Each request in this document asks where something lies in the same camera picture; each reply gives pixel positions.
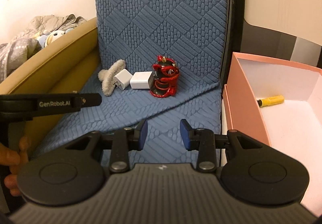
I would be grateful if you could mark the small white charger plug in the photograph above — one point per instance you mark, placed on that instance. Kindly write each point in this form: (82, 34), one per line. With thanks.
(122, 79)

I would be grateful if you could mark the red black dragon figurine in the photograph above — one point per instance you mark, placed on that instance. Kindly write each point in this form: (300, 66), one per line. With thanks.
(166, 75)

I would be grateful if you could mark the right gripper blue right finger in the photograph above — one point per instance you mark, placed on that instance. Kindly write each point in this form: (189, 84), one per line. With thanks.
(203, 141)

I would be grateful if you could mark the pink cardboard box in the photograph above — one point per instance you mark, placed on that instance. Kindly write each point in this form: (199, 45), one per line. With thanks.
(293, 127)

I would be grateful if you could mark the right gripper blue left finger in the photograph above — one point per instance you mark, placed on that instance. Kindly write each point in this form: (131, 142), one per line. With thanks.
(124, 141)

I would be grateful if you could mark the blue textured seat cushion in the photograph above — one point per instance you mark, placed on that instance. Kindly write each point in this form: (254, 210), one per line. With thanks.
(193, 34)

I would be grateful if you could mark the white fluffy hair claw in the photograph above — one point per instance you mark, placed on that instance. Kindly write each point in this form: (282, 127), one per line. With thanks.
(106, 76)

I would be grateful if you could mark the white penguin plush toy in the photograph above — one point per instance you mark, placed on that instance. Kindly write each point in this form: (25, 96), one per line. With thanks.
(46, 39)

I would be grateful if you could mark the white square power adapter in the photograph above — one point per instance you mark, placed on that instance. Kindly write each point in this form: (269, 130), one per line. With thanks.
(142, 80)

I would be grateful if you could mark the person's left hand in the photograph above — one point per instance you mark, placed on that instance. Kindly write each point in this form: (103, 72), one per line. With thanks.
(13, 161)

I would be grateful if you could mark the grey quilted blanket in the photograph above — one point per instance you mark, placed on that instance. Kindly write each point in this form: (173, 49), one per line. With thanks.
(24, 45)

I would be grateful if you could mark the yellow handled screwdriver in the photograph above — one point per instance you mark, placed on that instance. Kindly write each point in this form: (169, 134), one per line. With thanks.
(270, 101)

